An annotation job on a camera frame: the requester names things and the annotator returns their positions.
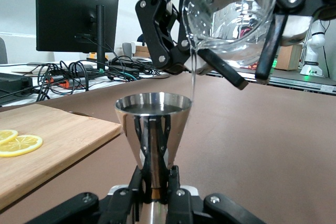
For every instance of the steel hourglass jigger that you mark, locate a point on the steel hourglass jigger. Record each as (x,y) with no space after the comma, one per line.
(152,134)

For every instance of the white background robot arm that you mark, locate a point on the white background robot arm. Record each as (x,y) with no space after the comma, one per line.
(315,40)

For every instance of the orange black hand tool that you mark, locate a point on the orange black hand tool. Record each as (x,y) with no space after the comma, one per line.
(61,83)

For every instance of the clear glass measuring cup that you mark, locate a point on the clear glass measuring cup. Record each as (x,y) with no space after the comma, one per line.
(228,24)

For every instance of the brown table mat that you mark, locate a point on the brown table mat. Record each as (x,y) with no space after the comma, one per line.
(262,142)

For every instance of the black device box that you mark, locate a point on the black device box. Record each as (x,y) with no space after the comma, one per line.
(13,82)

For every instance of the small cardboard box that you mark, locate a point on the small cardboard box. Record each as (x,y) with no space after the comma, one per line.
(143,51)

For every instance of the black computer monitor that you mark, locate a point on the black computer monitor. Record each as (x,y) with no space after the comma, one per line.
(65,24)

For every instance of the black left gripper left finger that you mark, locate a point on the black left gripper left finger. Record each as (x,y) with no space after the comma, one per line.
(123,208)

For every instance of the wooden cutting board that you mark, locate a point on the wooden cutting board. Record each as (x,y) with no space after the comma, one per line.
(65,142)

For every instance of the large cardboard box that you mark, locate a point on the large cardboard box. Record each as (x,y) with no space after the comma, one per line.
(288,58)

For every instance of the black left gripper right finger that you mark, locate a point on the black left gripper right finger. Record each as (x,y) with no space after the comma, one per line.
(181,208)

